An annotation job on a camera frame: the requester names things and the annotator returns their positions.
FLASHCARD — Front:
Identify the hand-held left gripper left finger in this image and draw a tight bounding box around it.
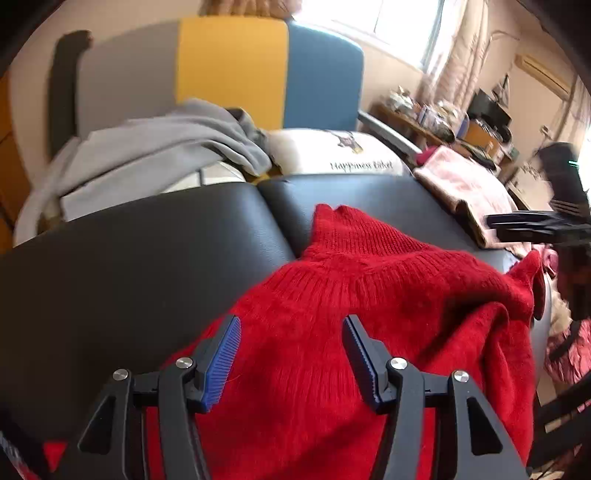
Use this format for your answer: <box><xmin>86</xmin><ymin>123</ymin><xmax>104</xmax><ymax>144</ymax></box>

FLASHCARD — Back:
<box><xmin>58</xmin><ymin>315</ymin><xmax>242</xmax><ymax>480</ymax></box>

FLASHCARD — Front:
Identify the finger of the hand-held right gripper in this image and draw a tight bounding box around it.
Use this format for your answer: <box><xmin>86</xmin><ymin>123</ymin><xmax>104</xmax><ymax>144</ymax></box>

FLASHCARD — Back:
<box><xmin>487</xmin><ymin>210</ymin><xmax>557</xmax><ymax>227</ymax></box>
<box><xmin>498</xmin><ymin>226</ymin><xmax>559</xmax><ymax>243</ymax></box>

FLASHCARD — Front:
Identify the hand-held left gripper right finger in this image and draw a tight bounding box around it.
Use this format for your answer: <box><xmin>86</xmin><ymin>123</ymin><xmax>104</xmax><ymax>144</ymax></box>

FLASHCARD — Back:
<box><xmin>342</xmin><ymin>315</ymin><xmax>529</xmax><ymax>480</ymax></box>

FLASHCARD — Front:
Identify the red knitted sweater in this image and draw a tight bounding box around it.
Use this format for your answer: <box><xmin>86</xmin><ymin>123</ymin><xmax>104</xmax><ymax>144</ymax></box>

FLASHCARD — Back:
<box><xmin>44</xmin><ymin>204</ymin><xmax>548</xmax><ymax>480</ymax></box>

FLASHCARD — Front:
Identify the pink knitted sweater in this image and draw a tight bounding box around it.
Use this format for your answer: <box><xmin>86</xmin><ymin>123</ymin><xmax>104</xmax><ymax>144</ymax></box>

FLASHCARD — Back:
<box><xmin>412</xmin><ymin>145</ymin><xmax>536</xmax><ymax>259</ymax></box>

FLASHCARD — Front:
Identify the beige patterned curtain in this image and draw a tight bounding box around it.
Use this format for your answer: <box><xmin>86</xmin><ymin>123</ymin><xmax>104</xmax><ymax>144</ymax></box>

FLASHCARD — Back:
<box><xmin>561</xmin><ymin>76</ymin><xmax>591</xmax><ymax>153</ymax></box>
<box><xmin>198</xmin><ymin>0</ymin><xmax>303</xmax><ymax>21</ymax></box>
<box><xmin>422</xmin><ymin>0</ymin><xmax>490</xmax><ymax>109</ymax></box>

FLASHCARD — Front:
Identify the wooden chair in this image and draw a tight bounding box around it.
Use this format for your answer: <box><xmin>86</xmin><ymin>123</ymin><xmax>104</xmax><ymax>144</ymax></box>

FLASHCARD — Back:
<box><xmin>464</xmin><ymin>121</ymin><xmax>502</xmax><ymax>158</ymax></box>

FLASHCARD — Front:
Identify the black monitor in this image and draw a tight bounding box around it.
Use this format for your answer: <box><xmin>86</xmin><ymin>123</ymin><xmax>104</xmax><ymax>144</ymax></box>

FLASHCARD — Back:
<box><xmin>468</xmin><ymin>89</ymin><xmax>513</xmax><ymax>130</ymax></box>

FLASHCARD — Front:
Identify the beige air conditioner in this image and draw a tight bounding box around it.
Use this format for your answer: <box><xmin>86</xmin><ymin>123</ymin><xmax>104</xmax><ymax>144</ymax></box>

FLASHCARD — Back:
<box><xmin>515</xmin><ymin>54</ymin><xmax>573</xmax><ymax>100</ymax></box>

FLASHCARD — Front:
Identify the hanging grey white bag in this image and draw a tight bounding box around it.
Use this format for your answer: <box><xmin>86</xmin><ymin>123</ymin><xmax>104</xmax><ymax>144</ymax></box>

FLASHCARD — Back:
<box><xmin>493</xmin><ymin>74</ymin><xmax>512</xmax><ymax>104</ymax></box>

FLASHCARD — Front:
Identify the wooden desk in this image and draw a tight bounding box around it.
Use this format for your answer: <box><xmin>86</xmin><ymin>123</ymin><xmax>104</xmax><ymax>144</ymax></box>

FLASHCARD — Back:
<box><xmin>369</xmin><ymin>102</ymin><xmax>467</xmax><ymax>153</ymax></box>

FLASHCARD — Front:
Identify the white printed pillow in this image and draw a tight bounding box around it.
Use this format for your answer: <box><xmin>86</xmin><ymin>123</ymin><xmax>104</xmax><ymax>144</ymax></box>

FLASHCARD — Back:
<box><xmin>268</xmin><ymin>128</ymin><xmax>411</xmax><ymax>177</ymax></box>

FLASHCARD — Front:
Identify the large bright window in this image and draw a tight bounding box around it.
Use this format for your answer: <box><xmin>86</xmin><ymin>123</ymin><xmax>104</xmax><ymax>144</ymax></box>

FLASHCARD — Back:
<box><xmin>295</xmin><ymin>0</ymin><xmax>462</xmax><ymax>70</ymax></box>

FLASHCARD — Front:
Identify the grey garment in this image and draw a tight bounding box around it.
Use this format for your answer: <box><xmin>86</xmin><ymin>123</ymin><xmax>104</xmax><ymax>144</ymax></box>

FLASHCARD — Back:
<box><xmin>13</xmin><ymin>98</ymin><xmax>273</xmax><ymax>247</ymax></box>

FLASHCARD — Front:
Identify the dark patterned garment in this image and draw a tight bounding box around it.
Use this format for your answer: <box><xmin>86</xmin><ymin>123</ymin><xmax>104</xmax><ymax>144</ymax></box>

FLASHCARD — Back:
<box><xmin>0</xmin><ymin>406</ymin><xmax>51</xmax><ymax>480</ymax></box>

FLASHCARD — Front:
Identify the grey yellow blue sofa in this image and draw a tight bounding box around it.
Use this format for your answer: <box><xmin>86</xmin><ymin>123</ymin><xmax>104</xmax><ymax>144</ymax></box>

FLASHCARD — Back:
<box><xmin>48</xmin><ymin>16</ymin><xmax>423</xmax><ymax>185</ymax></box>

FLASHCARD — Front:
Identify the orange wooden wardrobe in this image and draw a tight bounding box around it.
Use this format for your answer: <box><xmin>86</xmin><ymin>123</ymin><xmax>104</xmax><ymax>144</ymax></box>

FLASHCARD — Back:
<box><xmin>0</xmin><ymin>74</ymin><xmax>33</xmax><ymax>254</ymax></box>

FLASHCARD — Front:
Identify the black strap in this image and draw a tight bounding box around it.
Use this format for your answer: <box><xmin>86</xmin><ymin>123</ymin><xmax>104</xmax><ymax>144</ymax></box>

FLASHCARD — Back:
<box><xmin>547</xmin><ymin>318</ymin><xmax>591</xmax><ymax>363</ymax></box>

